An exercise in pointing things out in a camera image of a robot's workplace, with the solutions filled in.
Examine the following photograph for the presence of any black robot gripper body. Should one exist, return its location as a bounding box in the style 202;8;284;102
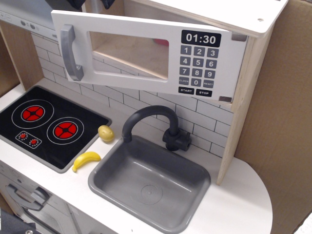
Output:
45;0;114;10

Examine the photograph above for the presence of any grey microwave door handle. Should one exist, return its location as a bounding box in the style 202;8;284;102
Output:
60;24;84;81

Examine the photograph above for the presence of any red object inside microwave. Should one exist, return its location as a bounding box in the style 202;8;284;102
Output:
153;39;169;48

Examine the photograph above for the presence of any wooden microwave cabinet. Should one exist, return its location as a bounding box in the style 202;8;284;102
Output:
82;0;290;186

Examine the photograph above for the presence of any grey range hood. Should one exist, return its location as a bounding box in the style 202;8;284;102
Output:
0;0;86;32

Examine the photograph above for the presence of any black toy stovetop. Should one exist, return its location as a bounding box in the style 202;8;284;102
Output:
0;86;112;173

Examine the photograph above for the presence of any yellow toy potato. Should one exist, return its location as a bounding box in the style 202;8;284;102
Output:
97;125;115;142

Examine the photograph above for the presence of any yellow toy banana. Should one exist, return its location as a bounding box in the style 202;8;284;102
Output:
72;152;101;172

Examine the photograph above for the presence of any dark grey toy faucet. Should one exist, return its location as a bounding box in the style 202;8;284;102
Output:
122;105;192;151

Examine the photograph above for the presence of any grey toy sink basin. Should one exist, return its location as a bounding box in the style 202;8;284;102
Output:
88;136;211;234

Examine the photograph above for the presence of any white toy oven door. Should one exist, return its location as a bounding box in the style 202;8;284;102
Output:
0;163;81;234

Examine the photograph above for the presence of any brown cardboard panel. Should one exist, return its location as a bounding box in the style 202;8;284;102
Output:
235;0;312;234

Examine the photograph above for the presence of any grey oven door handle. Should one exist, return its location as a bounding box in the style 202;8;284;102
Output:
5;184;50;211

